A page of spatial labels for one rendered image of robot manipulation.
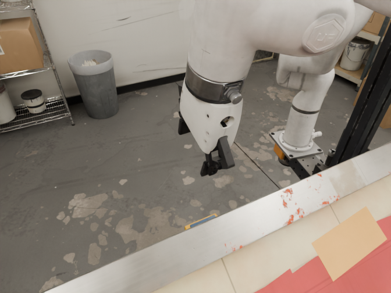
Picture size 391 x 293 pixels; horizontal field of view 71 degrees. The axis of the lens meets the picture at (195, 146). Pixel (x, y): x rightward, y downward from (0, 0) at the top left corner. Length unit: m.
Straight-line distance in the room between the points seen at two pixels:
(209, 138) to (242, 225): 0.13
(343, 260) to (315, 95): 0.65
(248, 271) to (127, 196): 2.12
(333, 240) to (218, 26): 0.29
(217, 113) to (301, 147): 0.77
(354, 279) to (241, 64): 0.29
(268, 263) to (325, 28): 0.25
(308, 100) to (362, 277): 0.66
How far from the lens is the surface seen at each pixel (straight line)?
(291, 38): 0.30
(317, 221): 0.39
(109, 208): 2.38
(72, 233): 2.33
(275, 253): 0.36
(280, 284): 0.36
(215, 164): 0.41
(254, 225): 0.31
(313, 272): 0.38
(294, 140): 1.07
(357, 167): 0.41
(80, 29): 3.51
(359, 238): 0.43
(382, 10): 0.44
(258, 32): 0.29
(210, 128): 0.36
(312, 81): 0.95
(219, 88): 0.32
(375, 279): 0.44
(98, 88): 3.17
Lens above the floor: 1.80
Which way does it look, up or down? 40 degrees down
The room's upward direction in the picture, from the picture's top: straight up
